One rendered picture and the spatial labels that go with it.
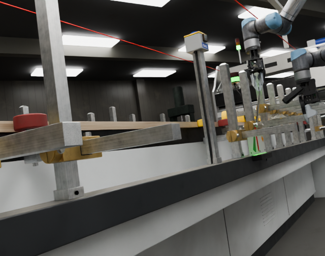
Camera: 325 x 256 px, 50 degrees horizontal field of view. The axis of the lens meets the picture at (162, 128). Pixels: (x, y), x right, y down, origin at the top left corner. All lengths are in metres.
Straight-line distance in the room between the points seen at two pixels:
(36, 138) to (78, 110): 10.34
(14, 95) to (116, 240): 9.66
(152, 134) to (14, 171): 0.42
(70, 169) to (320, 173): 3.95
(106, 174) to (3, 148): 0.66
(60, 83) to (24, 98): 9.69
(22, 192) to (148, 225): 0.34
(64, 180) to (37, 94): 9.84
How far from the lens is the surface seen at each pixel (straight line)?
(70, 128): 0.44
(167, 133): 0.63
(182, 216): 1.13
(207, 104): 1.36
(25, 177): 0.95
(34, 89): 10.58
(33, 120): 0.88
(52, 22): 0.82
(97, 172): 1.12
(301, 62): 1.82
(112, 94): 11.34
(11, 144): 0.51
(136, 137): 0.67
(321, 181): 4.52
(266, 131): 1.59
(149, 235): 0.98
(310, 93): 1.79
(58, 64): 0.79
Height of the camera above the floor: 0.77
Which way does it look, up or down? 4 degrees up
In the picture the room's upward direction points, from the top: 8 degrees counter-clockwise
